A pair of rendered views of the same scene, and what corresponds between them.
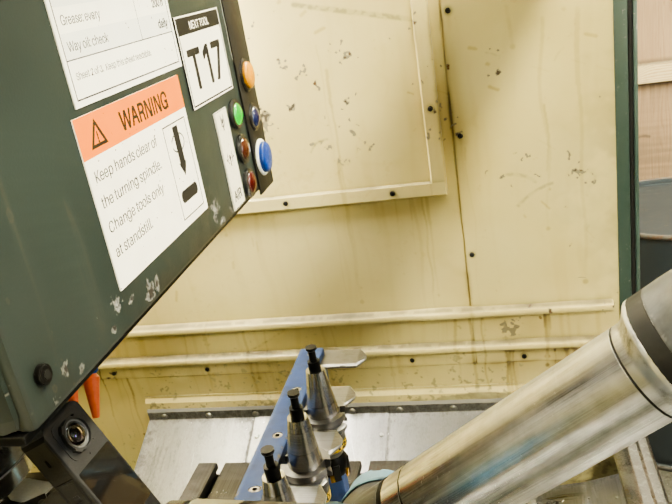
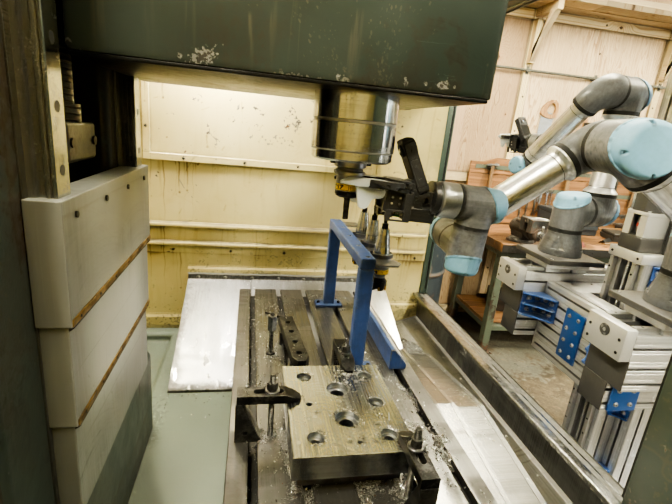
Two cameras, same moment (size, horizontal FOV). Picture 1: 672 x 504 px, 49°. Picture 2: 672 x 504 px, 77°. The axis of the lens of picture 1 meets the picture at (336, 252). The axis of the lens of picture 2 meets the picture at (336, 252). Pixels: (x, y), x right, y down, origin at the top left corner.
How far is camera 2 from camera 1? 0.81 m
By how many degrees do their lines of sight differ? 25
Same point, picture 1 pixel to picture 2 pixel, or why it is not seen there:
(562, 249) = not seen: hidden behind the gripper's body
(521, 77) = (410, 131)
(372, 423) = (314, 285)
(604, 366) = (549, 160)
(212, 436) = (228, 287)
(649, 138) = not seen: hidden behind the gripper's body
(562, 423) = (536, 177)
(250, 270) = (269, 199)
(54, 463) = (414, 150)
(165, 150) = not seen: hidden behind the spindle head
